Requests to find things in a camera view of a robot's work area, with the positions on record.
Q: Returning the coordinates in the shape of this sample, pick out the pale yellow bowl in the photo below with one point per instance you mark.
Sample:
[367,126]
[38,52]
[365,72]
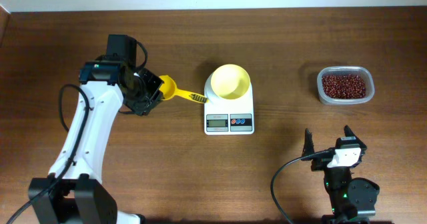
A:
[230,81]

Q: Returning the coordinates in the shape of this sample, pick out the yellow measuring scoop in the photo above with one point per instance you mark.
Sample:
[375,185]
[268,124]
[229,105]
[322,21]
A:
[170,90]

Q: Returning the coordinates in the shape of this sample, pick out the red beans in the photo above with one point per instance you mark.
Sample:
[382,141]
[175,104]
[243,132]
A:
[344,86]

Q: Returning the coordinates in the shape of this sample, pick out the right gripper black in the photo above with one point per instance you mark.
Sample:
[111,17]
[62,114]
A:
[309,147]

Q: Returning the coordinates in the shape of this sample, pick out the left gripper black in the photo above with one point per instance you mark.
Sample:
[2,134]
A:
[141,108]

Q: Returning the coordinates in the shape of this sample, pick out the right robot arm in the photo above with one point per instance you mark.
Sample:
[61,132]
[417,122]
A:
[352,199]

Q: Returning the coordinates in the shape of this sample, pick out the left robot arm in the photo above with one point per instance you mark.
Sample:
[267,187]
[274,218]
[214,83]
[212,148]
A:
[73,191]

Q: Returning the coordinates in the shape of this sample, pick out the clear plastic container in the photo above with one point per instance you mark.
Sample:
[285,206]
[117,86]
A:
[362,72]

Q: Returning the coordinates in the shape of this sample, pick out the white digital kitchen scale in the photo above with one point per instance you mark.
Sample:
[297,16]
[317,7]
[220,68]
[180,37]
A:
[228,117]

